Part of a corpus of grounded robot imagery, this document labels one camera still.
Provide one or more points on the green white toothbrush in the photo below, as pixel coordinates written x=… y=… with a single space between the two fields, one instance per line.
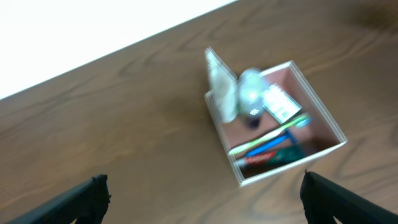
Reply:
x=298 y=122

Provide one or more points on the clear hand sanitizer bottle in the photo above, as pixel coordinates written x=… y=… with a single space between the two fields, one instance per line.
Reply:
x=251 y=86

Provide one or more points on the white lotion tube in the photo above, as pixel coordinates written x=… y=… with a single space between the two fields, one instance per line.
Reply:
x=223 y=85

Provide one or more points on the green white soap box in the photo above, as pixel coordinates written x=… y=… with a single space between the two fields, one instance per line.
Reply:
x=279 y=104

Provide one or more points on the white box with pink interior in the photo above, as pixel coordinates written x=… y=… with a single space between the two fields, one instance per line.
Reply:
x=319 y=137

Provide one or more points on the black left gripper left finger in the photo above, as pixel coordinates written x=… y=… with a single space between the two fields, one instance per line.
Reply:
x=86 y=203

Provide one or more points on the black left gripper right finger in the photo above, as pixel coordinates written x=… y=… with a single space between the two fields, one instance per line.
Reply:
x=326 y=202

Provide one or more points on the red green toothpaste tube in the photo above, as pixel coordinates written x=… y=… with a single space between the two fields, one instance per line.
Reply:
x=281 y=156

